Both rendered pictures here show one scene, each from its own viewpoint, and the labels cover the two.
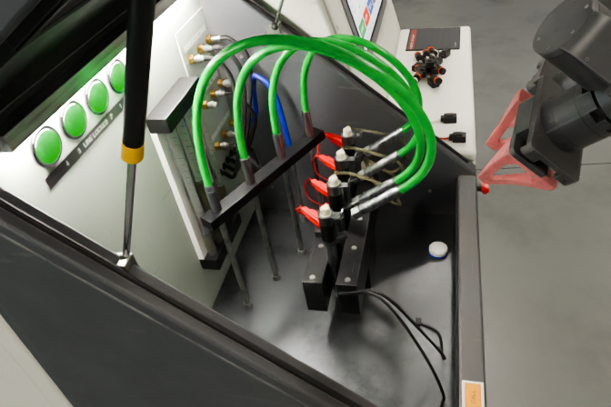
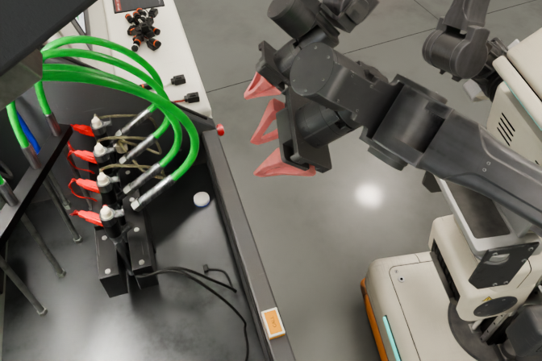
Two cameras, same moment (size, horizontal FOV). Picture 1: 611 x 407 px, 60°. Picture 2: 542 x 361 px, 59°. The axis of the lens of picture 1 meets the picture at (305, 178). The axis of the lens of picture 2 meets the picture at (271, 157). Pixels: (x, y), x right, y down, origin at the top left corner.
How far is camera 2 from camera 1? 0.16 m
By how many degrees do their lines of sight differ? 29
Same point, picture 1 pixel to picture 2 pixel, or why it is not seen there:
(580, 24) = (327, 74)
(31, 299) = not seen: outside the picture
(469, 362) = (261, 294)
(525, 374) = (275, 255)
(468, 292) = (243, 236)
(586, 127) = (333, 132)
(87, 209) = not seen: outside the picture
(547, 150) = (309, 153)
